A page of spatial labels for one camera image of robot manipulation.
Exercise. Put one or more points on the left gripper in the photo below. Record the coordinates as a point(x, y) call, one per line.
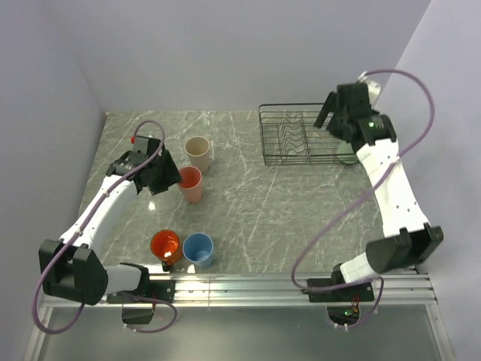
point(172, 174)

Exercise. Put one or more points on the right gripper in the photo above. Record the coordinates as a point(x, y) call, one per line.
point(330, 107)

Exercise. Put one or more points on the salmon pink plastic cup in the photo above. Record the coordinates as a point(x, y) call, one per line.
point(191, 184)

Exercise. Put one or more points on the beige plastic cup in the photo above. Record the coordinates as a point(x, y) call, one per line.
point(198, 151)

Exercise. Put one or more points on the tall green plastic cup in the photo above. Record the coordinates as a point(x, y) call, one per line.
point(345, 154)

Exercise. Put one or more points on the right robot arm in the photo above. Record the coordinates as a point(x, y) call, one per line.
point(408, 237)

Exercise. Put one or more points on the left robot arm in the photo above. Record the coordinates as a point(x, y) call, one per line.
point(70, 267)

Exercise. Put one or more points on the orange glass mug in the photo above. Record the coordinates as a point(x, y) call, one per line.
point(166, 246)

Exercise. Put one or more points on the blue plastic cup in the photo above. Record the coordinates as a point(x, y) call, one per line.
point(198, 249)

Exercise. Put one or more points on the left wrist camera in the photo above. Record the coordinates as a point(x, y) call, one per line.
point(137, 139)

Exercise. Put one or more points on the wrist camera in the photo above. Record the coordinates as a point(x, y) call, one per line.
point(137, 139)
point(374, 88)

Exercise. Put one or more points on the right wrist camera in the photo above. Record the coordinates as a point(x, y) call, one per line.
point(374, 88)

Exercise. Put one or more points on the black wire dish rack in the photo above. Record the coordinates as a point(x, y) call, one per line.
point(288, 136)

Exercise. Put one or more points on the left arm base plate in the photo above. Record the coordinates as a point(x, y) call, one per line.
point(149, 311)

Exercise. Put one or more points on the aluminium mounting rail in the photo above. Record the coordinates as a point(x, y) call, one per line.
point(277, 290)

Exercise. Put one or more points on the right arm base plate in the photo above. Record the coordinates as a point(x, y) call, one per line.
point(343, 305)

